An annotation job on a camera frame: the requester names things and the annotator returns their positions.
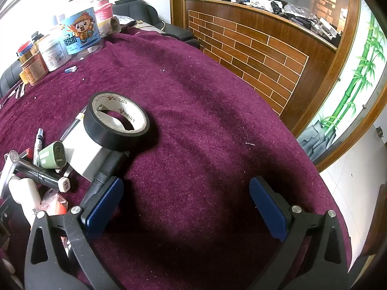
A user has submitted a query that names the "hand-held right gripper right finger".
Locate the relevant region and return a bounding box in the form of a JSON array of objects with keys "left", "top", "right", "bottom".
[{"left": 248, "top": 175, "right": 353, "bottom": 290}]

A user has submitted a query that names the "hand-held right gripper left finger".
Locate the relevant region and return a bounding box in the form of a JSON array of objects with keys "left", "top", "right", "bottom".
[{"left": 24, "top": 176, "right": 124, "bottom": 290}]

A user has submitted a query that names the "green lighter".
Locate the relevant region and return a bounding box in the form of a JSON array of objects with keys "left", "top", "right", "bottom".
[{"left": 37, "top": 140, "right": 67, "bottom": 170}]

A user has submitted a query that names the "orange white packet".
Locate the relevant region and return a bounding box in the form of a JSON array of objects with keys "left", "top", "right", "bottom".
[{"left": 41, "top": 188, "right": 67, "bottom": 216}]

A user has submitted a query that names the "white power adapter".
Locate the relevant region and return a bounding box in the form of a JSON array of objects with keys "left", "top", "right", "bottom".
[{"left": 60, "top": 113, "right": 130, "bottom": 182}]

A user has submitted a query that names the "black marker white cap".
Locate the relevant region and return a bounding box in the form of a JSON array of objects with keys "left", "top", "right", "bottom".
[{"left": 14, "top": 159, "right": 71, "bottom": 193}]

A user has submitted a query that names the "white plastic bottle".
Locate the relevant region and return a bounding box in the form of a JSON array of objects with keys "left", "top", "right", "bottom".
[{"left": 8, "top": 177, "right": 43, "bottom": 227}]

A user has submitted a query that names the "black tape roll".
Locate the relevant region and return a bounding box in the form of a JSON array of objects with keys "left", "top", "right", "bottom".
[{"left": 83, "top": 92, "right": 151, "bottom": 152}]

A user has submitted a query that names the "white marker pen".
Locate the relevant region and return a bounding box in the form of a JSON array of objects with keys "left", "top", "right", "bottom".
[{"left": 33, "top": 128, "right": 44, "bottom": 167}]

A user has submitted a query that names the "amber plastic jar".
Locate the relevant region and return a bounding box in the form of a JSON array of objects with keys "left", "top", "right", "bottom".
[{"left": 20, "top": 51, "right": 49, "bottom": 86}]

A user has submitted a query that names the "wooden brick pattern counter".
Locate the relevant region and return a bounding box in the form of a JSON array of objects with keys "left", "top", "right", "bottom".
[{"left": 169, "top": 0, "right": 362, "bottom": 136}]

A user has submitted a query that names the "bamboo painted panel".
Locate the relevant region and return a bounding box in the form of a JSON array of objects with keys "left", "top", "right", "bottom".
[{"left": 296, "top": 0, "right": 387, "bottom": 173}]

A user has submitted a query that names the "dark sofa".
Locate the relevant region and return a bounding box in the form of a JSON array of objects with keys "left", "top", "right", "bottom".
[{"left": 0, "top": 60, "right": 22, "bottom": 97}]

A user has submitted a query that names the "white labelled jar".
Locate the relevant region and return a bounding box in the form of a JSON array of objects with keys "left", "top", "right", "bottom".
[{"left": 38, "top": 27, "right": 72, "bottom": 72}]

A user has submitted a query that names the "large cartoon label jar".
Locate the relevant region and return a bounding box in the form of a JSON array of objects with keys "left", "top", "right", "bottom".
[{"left": 55, "top": 0, "right": 103, "bottom": 62}]

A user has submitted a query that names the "red lid jar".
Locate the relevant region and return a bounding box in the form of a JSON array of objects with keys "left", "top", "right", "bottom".
[{"left": 17, "top": 40, "right": 34, "bottom": 55}]

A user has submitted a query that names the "cream tape roll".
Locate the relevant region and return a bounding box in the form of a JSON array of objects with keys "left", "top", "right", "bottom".
[{"left": 98, "top": 16, "right": 122, "bottom": 38}]

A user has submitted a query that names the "pink thread spool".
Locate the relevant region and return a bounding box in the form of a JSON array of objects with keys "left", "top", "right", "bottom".
[{"left": 92, "top": 0, "right": 114, "bottom": 25}]

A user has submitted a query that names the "black chair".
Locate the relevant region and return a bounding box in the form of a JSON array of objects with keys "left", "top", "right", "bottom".
[{"left": 112, "top": 0, "right": 201, "bottom": 49}]

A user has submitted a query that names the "pile of counter clutter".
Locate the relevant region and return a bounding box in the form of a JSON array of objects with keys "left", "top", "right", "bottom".
[{"left": 212, "top": 0, "right": 345, "bottom": 40}]

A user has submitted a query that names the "black handle tool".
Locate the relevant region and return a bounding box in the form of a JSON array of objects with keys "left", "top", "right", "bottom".
[{"left": 83, "top": 150, "right": 126, "bottom": 209}]

